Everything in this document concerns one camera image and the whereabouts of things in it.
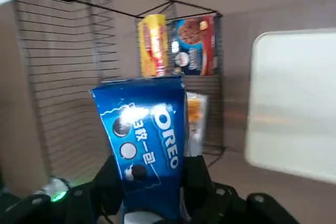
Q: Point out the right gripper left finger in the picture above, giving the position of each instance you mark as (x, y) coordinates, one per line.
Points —
(99, 203)

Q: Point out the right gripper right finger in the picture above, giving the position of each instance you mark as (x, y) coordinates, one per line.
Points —
(210, 203)

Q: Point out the blue Oreo cookie box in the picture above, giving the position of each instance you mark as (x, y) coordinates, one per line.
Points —
(147, 134)

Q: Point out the cream plastic tray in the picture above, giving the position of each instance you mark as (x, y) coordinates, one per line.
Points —
(294, 103)

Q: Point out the white orange snack box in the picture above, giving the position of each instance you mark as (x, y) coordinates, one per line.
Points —
(197, 119)

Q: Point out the blue red chocolate cookie box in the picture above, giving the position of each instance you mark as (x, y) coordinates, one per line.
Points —
(195, 45)

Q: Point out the yellow red biscuit box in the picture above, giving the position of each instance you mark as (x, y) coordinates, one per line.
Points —
(153, 45)

